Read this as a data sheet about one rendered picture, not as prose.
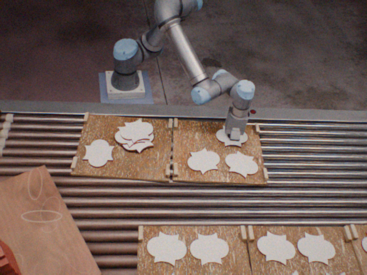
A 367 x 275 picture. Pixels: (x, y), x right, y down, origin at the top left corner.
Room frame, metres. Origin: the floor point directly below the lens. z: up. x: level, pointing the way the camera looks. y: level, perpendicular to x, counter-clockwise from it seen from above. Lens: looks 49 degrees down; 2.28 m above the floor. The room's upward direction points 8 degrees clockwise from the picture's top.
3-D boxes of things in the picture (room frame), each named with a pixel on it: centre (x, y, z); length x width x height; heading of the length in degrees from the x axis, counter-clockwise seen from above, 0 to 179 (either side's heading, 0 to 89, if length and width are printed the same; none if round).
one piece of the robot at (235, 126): (1.21, -0.22, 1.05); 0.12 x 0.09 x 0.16; 3
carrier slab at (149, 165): (1.09, 0.25, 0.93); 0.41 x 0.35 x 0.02; 95
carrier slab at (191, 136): (1.14, -0.16, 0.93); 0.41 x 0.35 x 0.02; 97
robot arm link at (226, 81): (1.29, -0.14, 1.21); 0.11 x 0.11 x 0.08; 48
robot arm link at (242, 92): (1.24, -0.22, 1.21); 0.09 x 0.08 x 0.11; 48
